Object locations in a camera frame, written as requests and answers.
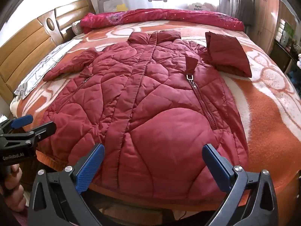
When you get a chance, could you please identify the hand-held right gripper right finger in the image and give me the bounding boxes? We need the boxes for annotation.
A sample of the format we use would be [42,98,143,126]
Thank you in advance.
[202,144,279,226]

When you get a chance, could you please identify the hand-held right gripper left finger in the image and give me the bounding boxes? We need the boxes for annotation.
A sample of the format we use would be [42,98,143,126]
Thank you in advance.
[28,143,105,226]

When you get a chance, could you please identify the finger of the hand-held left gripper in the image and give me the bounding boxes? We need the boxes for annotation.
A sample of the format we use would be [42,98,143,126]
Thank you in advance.
[0,115,33,135]
[24,122,57,147]

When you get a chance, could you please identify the red quilted jacket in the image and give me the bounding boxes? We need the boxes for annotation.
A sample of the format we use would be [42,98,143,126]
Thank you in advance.
[38,30,252,204]

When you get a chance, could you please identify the person's left hand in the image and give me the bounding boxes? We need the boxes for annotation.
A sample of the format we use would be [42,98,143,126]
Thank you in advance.
[0,163,27,213]

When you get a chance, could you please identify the striped grey pillow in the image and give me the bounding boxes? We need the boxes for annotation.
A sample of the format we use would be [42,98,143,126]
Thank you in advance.
[14,40,78,99]

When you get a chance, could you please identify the orange and white blanket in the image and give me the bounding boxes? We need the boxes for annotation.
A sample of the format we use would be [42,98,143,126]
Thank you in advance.
[9,20,301,217]

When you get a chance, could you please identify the wooden bed headboard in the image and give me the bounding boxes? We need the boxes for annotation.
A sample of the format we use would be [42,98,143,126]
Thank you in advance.
[0,0,96,104]

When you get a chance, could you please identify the white patterned pillow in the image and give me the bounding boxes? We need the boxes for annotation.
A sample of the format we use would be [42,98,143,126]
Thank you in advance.
[71,21,83,34]

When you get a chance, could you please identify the dark cabinet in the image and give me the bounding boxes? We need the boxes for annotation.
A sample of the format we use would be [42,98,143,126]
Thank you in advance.
[269,40,294,72]

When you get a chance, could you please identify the grey hanging bag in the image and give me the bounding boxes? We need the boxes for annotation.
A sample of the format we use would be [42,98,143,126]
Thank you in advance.
[237,0,254,27]

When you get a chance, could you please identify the red floral quilt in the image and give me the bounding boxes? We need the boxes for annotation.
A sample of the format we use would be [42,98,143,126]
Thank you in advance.
[80,8,244,34]

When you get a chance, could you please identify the white printed cushion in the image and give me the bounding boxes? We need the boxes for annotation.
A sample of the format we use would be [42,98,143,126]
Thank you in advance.
[185,2,212,13]

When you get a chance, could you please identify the wooden wardrobe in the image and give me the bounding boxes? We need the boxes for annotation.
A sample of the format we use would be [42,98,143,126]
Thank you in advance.
[253,0,297,50]

